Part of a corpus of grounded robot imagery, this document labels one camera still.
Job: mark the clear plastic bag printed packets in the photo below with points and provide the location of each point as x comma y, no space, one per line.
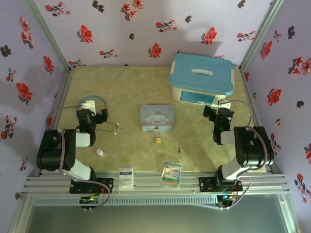
172,174

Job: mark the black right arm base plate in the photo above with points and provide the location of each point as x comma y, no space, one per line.
206,184

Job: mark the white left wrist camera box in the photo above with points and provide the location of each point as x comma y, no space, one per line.
88,104

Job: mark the small brass padlock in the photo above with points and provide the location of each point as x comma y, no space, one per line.
158,140

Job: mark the aluminium front frame rail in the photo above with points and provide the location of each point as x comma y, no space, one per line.
150,184

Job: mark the white flat packet blue label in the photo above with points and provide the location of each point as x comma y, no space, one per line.
126,178

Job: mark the blue stethoscope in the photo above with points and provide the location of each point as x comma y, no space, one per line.
112,126

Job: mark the small white bottle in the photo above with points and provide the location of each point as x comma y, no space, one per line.
99,152

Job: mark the aluminium frame post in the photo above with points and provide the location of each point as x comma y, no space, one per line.
262,34
48,34

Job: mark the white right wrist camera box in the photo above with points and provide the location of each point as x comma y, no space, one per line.
224,104

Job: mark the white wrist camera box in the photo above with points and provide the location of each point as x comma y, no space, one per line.
224,104
88,104

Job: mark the white storage box blue lid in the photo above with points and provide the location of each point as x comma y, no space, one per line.
201,75

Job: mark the blue cartoon dog tin box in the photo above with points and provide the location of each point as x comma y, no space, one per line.
157,117

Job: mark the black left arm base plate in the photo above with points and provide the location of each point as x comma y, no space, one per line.
80,188

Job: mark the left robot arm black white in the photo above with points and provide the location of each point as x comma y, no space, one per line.
52,150

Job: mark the small dark key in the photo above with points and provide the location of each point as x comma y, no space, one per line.
179,149

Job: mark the aluminium side frame rail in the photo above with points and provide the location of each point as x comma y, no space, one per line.
58,111
252,106

